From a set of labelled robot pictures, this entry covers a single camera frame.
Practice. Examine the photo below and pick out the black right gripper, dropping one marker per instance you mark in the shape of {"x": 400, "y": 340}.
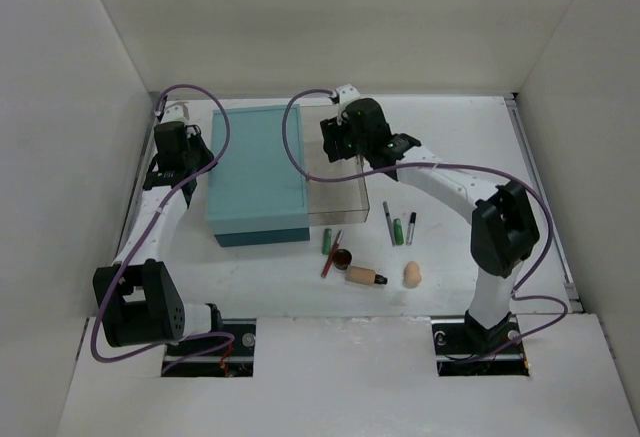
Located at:
{"x": 332, "y": 132}

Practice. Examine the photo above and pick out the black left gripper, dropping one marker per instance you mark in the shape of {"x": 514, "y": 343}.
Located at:
{"x": 163, "y": 177}

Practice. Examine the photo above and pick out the beige foundation bottle black cap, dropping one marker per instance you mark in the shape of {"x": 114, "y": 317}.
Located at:
{"x": 365, "y": 276}

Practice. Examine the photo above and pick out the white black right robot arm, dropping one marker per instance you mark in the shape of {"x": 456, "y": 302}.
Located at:
{"x": 503, "y": 228}

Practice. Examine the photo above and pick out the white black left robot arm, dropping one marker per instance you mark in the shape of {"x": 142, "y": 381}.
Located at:
{"x": 142, "y": 303}

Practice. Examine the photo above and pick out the teal makeup box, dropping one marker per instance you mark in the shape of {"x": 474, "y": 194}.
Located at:
{"x": 256, "y": 196}

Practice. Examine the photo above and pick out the red makeup pencil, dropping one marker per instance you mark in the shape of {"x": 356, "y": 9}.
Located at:
{"x": 330, "y": 257}

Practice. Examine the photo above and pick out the beige makeup sponge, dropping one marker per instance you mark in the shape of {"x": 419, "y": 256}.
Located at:
{"x": 412, "y": 275}

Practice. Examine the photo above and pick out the clear acrylic drawer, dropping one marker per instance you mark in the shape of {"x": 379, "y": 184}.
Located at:
{"x": 331, "y": 204}

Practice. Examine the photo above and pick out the grey eyeliner pencil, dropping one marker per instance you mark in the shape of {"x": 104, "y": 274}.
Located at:
{"x": 389, "y": 222}

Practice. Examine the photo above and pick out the black silver mascara pen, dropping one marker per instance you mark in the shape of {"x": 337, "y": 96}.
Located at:
{"x": 411, "y": 228}

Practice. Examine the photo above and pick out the green tube right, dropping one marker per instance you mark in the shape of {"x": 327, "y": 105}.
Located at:
{"x": 398, "y": 232}

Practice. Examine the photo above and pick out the green tube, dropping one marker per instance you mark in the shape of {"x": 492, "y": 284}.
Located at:
{"x": 327, "y": 241}
{"x": 398, "y": 232}

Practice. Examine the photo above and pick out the green tube left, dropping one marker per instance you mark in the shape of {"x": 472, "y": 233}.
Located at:
{"x": 327, "y": 241}

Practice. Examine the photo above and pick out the brown round jar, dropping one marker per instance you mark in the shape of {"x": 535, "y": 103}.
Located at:
{"x": 342, "y": 259}

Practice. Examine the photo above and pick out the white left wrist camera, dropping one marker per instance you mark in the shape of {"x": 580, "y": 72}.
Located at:
{"x": 173, "y": 111}

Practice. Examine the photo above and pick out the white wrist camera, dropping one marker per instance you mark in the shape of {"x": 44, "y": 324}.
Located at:
{"x": 344, "y": 94}
{"x": 173, "y": 111}

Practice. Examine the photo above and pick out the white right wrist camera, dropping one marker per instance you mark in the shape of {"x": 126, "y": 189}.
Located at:
{"x": 344, "y": 94}

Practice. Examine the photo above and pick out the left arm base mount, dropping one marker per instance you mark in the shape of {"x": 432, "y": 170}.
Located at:
{"x": 213, "y": 357}

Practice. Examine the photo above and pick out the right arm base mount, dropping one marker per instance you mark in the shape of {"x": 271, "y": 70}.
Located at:
{"x": 458, "y": 354}

